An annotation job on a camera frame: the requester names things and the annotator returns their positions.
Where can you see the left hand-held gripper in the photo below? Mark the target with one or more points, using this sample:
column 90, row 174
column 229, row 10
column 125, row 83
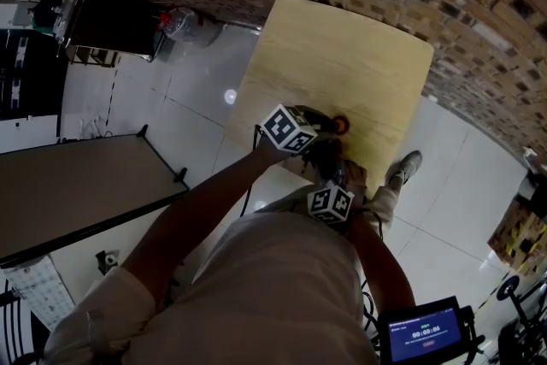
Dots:
column 288, row 128

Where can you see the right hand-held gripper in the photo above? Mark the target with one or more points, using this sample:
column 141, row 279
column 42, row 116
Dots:
column 331, row 205

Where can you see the small yellow orange object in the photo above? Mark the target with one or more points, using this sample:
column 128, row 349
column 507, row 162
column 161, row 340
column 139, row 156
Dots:
column 342, row 125

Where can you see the person's right forearm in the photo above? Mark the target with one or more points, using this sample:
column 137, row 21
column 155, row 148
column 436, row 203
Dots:
column 380, row 260

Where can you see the person's left forearm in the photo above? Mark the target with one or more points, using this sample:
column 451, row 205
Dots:
column 205, row 205

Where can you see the person's right hand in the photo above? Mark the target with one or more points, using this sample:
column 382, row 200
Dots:
column 355, row 176

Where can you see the person's beige trousers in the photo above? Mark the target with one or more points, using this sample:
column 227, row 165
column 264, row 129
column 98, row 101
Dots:
column 384, row 203

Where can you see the person's grey shoe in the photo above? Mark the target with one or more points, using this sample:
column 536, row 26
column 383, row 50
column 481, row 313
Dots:
column 408, row 164

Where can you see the person's beige shirt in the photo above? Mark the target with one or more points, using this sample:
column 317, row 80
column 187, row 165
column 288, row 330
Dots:
column 265, row 290

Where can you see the clear plastic bag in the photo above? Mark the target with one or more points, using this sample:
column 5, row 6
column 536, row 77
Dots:
column 188, row 27

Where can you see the black monitor with blue screen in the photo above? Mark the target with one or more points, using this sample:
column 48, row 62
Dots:
column 423, row 333

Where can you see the cardboard boxes with striped tape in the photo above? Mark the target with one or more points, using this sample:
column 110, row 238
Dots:
column 519, row 239

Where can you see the black round bin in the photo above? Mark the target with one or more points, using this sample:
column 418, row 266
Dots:
column 534, row 184

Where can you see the dark brown cabinet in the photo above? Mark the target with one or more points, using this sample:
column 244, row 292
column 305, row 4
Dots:
column 111, row 25

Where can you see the small white box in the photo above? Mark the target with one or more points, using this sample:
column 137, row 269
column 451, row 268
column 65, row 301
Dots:
column 530, row 154

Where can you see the low wooden shelf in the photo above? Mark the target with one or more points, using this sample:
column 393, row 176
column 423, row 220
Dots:
column 92, row 55

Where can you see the black clamp with white roll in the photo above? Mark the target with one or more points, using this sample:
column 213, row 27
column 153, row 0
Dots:
column 107, row 260

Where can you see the black wheeled equipment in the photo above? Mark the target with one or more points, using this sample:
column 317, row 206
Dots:
column 517, row 342

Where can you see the black glass door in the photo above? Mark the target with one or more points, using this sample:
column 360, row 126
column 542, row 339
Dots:
column 30, row 77

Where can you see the green container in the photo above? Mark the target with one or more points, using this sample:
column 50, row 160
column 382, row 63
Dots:
column 40, row 19

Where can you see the white perforated board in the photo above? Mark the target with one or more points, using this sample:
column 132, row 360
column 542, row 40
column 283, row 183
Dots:
column 38, row 290

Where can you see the black metal stand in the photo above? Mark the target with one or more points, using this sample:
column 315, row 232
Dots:
column 13, row 312

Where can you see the grey table with black frame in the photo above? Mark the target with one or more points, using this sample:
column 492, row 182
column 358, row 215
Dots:
column 77, row 192

